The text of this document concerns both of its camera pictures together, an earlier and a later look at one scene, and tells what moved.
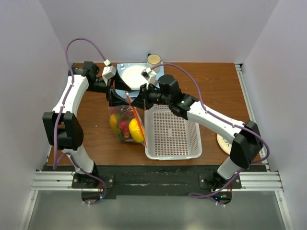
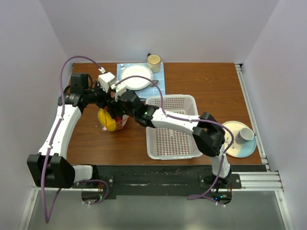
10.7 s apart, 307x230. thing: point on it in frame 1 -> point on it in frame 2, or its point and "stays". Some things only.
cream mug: x=154 y=62 stays
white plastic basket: x=169 y=136 stays
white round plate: x=132 y=77 stays
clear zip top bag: x=128 y=122 -> x=108 y=122
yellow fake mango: x=135 y=130 -> x=105 y=121
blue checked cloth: x=135 y=93 stays
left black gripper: x=114 y=99 -> x=106 y=96
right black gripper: x=142 y=101 -> x=119 y=113
